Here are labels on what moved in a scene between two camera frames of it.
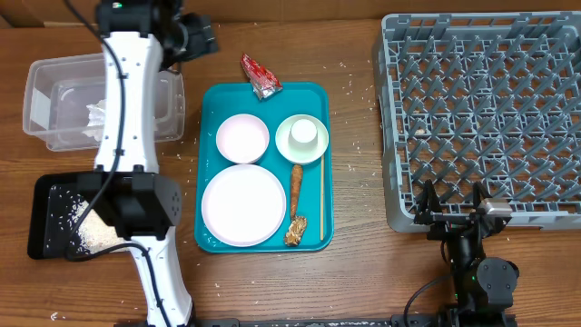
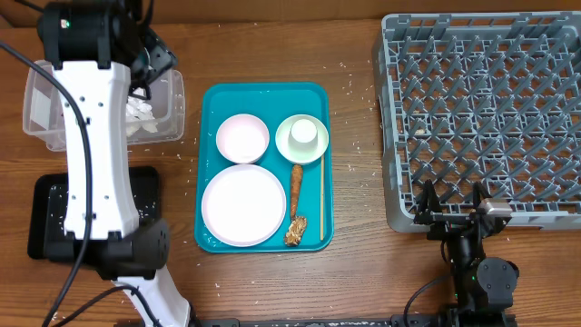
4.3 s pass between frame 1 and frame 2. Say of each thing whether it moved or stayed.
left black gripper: moved
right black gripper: stayed
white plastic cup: stayed
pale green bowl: stayed
